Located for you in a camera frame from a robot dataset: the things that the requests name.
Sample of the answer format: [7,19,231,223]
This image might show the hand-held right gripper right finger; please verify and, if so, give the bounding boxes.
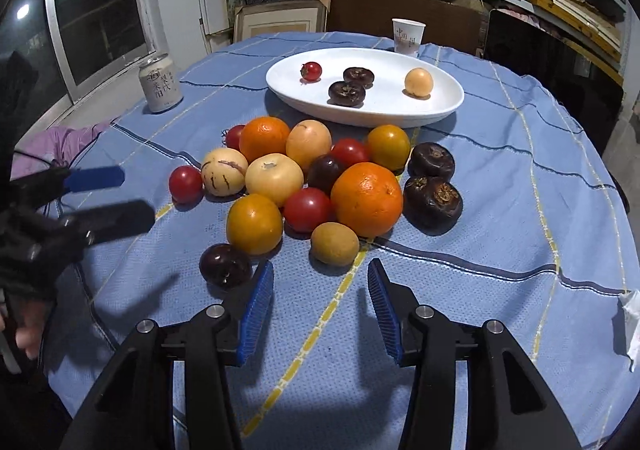
[366,258,583,450]

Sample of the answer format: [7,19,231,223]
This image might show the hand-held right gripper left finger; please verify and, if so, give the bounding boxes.
[60,261,276,450]

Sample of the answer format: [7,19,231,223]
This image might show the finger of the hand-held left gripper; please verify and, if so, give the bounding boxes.
[60,200,156,245]
[10,166,126,205]

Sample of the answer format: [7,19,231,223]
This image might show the dark purple plum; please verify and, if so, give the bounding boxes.
[199,243,253,288]
[307,155,346,195]

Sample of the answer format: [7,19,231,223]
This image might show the golden brown kiwi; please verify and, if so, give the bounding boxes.
[310,222,360,267]

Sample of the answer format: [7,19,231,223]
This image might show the yellow-orange tomato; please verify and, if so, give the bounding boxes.
[366,124,411,172]
[226,194,284,257]

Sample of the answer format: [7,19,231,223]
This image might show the large orange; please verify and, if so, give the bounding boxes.
[330,162,404,239]

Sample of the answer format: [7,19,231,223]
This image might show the large dark water chestnut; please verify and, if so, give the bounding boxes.
[409,142,456,181]
[403,176,463,231]

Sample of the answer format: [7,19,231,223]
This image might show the striped pepino melon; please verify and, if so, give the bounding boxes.
[201,148,249,197]

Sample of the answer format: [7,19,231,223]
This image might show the pale yellow persimmon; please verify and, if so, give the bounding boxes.
[286,120,333,173]
[245,153,305,207]

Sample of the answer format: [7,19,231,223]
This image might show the white oval plate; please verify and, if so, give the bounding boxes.
[265,48,465,129]

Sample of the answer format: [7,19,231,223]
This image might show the person's left hand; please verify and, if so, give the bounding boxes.
[0,297,53,362]

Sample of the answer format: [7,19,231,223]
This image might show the purple cloth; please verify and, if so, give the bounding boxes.
[10,124,116,181]

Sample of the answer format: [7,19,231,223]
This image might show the white beverage can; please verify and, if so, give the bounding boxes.
[138,54,184,115]

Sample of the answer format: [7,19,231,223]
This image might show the blue checked tablecloth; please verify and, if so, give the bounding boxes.
[42,32,633,450]

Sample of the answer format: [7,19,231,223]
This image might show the small dark water chestnut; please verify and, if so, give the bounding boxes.
[328,81,366,107]
[343,66,375,88]

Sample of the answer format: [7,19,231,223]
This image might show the small yellow apricot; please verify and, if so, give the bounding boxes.
[404,68,434,98]

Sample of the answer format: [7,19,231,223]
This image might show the white crumpled paper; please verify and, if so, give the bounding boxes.
[617,290,640,373]

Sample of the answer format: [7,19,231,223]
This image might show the white paper cup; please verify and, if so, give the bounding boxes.
[391,18,426,55]

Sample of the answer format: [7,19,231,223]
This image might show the black flat screen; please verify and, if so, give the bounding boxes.
[482,10,626,155]

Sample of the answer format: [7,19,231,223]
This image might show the brown board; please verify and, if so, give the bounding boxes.
[325,0,483,55]

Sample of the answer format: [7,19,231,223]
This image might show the black cable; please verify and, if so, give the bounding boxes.
[12,150,68,211]

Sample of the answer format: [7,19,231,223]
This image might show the wooden picture frame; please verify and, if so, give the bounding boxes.
[234,0,331,43]

